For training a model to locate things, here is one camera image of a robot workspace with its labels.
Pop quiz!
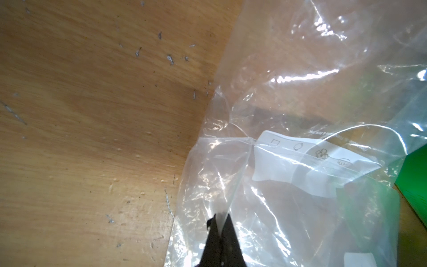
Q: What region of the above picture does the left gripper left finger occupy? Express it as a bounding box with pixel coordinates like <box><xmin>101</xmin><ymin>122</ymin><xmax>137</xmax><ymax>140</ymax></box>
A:
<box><xmin>197</xmin><ymin>215</ymin><xmax>221</xmax><ymax>267</ymax></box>

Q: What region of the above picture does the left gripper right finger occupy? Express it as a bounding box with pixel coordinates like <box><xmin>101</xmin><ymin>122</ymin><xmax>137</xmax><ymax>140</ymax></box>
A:
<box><xmin>221</xmin><ymin>214</ymin><xmax>247</xmax><ymax>267</ymax></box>

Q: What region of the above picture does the clear zip bag blue zipper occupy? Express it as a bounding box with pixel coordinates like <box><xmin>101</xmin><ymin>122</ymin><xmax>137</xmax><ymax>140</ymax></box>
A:
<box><xmin>164</xmin><ymin>1</ymin><xmax>427</xmax><ymax>267</ymax></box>

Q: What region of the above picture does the green plastic basket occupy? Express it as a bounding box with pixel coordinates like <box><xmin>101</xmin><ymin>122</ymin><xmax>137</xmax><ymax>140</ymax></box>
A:
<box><xmin>396</xmin><ymin>145</ymin><xmax>427</xmax><ymax>227</ymax></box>

